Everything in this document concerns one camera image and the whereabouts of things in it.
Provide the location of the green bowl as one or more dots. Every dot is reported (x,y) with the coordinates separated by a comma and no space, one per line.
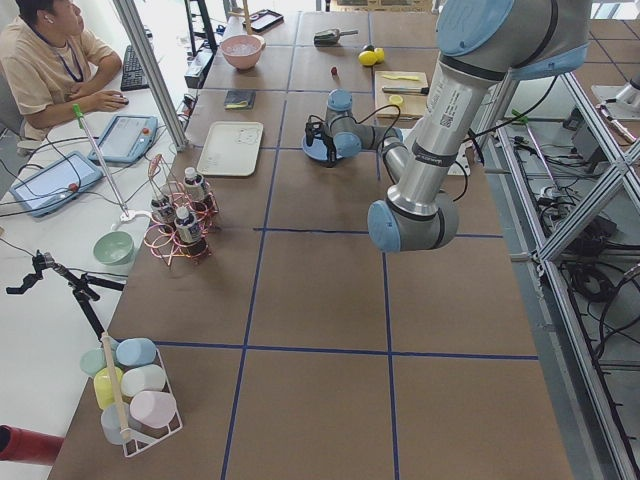
(114,248)

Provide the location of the near teach pendant tablet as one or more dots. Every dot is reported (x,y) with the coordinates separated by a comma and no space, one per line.
(51,188)

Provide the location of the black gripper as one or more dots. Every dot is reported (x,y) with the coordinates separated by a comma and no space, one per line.
(328,142)

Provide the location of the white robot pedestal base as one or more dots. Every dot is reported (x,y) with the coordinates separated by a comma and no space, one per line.
(462,164)

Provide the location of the seated person beige shirt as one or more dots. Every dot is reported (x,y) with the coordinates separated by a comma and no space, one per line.
(53,63)

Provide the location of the yellow plastic knife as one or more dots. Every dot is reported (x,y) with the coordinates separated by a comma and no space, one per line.
(401,77)

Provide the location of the blue plate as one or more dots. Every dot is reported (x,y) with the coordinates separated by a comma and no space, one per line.
(342,145)

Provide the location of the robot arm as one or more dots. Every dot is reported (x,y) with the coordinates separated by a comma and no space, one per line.
(479,43)

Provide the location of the wooden cutting board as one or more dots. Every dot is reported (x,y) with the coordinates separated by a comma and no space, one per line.
(414,105)

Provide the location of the black keyboard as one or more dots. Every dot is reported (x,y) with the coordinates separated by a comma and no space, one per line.
(133,76)

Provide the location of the yellow cup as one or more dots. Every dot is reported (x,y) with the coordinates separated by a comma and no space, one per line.
(103,389)

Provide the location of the cream bear tray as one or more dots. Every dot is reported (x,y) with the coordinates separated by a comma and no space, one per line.
(231,149)

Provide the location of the bottle left in rack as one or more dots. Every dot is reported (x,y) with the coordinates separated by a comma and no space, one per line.
(163,210)

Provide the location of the yellow lemon front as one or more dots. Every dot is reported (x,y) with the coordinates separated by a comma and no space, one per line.
(368,58)

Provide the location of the yellow lemon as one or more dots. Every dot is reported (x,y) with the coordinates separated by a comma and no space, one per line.
(379,54)
(368,58)

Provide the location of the yellow lemon back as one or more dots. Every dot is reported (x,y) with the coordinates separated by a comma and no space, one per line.
(379,54)

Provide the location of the bottle front in rack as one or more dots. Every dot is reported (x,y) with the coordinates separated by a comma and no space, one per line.
(189,231)

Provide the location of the grey folded cloth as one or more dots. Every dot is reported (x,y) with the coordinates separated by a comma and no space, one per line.
(239,99)

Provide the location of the metal scoop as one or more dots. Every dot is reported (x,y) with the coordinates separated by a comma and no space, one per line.
(331,37)

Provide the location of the half lemon slice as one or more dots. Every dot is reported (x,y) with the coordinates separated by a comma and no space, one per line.
(396,99)

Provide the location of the blue cup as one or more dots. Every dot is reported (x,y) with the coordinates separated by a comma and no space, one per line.
(135,352)

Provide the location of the bottle right in rack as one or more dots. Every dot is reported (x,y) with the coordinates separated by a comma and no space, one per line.
(194,187)

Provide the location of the red cylinder object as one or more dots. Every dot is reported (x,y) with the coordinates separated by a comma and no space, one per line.
(29,447)

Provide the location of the teach pendant tablet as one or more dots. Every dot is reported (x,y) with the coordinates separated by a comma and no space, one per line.
(51,188)
(126,138)

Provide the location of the far teach pendant tablet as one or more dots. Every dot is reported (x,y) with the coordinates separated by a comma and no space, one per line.
(126,138)

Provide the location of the white cup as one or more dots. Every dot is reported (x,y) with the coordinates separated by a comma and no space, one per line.
(150,377)

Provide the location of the aluminium frame post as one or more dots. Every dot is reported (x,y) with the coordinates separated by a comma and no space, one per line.
(133,26)

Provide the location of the pink bowl with ice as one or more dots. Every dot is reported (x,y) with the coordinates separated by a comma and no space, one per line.
(243,51)

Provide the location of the steel muddler black tip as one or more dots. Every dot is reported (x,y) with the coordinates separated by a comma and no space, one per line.
(406,90)

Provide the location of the white wire cup rack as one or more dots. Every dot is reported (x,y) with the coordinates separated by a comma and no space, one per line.
(118,426)

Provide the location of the pink cup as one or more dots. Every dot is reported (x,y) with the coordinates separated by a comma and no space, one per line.
(154,409)

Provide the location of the copper wire bottle rack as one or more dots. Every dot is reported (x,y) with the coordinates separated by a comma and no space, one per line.
(166,246)

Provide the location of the black tripod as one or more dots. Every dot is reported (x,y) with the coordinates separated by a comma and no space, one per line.
(81,286)

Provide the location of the bottle in rack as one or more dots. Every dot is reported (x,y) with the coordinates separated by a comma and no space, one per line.
(194,187)
(163,210)
(189,231)

